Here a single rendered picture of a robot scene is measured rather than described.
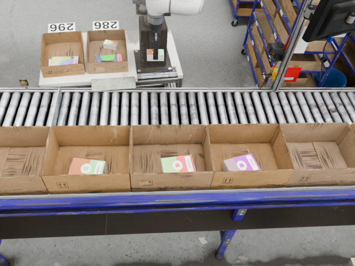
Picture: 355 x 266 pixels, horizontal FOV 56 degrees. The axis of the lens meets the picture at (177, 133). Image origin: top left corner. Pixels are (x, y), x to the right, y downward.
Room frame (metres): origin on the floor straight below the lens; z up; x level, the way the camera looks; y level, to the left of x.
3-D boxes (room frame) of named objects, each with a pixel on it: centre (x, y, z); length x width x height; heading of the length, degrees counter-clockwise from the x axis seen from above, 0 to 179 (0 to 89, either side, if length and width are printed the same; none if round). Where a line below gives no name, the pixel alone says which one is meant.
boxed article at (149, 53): (1.59, 0.18, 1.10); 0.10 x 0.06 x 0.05; 99
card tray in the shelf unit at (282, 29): (2.49, -0.93, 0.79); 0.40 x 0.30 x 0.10; 10
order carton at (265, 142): (1.02, -0.36, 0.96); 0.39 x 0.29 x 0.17; 98
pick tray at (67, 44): (1.88, 0.88, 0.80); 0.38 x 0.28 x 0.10; 16
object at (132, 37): (2.00, 0.56, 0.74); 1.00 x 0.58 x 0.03; 104
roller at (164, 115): (1.41, 0.09, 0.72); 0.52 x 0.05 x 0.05; 8
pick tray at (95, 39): (1.96, 0.57, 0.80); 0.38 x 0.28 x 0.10; 13
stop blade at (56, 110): (1.31, 0.76, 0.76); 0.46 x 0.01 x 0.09; 8
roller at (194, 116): (1.44, -0.10, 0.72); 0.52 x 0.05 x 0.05; 8
